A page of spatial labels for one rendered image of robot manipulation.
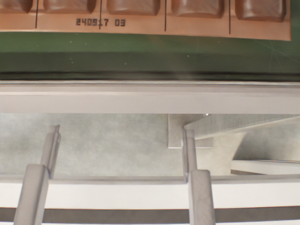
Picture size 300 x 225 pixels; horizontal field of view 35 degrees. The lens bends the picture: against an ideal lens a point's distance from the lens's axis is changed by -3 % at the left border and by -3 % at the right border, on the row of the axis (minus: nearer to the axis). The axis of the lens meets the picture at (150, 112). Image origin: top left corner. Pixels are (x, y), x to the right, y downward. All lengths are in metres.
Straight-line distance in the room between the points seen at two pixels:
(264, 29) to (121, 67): 0.05
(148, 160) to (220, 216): 0.59
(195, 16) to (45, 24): 0.05
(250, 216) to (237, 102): 0.11
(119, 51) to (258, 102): 0.05
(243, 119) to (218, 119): 0.11
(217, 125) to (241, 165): 0.24
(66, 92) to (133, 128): 0.70
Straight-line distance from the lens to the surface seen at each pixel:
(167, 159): 0.86
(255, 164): 0.72
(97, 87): 0.15
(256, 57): 0.17
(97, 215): 0.26
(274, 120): 0.37
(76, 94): 0.16
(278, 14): 0.16
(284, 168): 0.60
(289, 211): 0.28
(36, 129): 0.87
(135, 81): 0.17
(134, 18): 0.16
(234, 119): 0.48
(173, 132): 0.85
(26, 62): 0.17
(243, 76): 0.17
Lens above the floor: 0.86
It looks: 84 degrees down
